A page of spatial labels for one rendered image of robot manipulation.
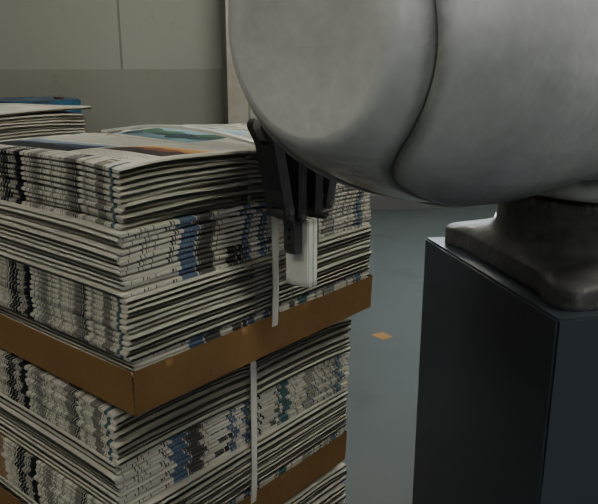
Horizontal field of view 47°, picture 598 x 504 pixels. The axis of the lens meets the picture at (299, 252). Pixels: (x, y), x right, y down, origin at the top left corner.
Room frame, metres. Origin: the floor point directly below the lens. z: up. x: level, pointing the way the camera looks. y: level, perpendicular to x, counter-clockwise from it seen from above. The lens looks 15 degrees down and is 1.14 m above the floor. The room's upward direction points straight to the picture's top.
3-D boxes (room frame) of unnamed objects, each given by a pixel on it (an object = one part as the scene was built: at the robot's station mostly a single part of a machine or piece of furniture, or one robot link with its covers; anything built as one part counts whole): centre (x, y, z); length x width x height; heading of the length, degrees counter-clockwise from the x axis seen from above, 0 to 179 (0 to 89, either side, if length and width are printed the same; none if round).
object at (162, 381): (0.70, 0.21, 0.86); 0.29 x 0.16 x 0.04; 50
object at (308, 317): (0.87, 0.07, 0.86); 0.29 x 0.16 x 0.04; 50
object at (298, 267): (0.66, 0.00, 0.96); 0.03 x 0.01 x 0.07; 50
